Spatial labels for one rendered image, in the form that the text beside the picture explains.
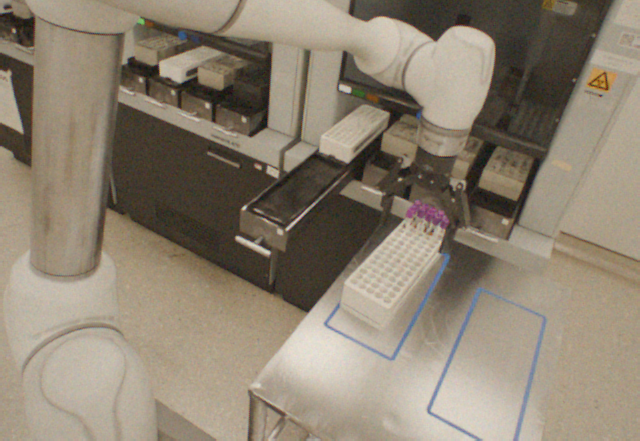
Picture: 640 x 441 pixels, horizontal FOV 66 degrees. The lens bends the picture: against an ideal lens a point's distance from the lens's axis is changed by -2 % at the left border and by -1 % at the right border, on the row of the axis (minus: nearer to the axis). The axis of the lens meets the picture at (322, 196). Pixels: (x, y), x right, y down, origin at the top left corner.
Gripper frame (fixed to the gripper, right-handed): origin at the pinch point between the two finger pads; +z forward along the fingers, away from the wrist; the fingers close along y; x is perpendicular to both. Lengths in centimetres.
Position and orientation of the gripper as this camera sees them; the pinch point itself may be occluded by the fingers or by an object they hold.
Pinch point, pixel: (413, 231)
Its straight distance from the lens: 104.7
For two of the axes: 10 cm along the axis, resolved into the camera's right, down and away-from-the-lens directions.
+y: 8.2, 4.1, -4.0
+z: -1.2, 8.1, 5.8
